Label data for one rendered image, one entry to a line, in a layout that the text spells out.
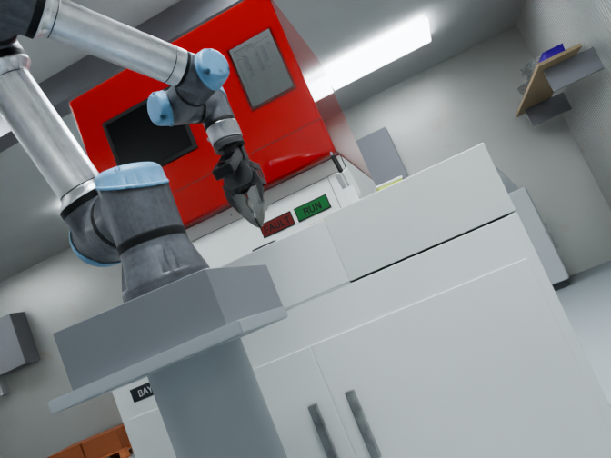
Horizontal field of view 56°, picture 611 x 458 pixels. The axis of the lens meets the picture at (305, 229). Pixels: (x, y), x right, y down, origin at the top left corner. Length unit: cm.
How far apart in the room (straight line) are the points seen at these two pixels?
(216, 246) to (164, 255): 102
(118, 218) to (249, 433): 39
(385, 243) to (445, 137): 664
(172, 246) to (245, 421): 29
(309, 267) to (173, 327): 42
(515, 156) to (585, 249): 141
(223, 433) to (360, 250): 47
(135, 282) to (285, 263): 38
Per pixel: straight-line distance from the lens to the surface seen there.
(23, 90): 117
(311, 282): 119
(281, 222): 187
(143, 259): 94
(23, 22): 112
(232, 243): 193
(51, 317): 981
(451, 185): 116
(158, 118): 128
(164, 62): 117
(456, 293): 115
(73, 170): 112
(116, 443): 840
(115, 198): 98
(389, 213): 116
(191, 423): 91
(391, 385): 119
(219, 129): 132
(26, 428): 1039
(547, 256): 679
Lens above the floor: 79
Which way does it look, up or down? 8 degrees up
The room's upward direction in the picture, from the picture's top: 23 degrees counter-clockwise
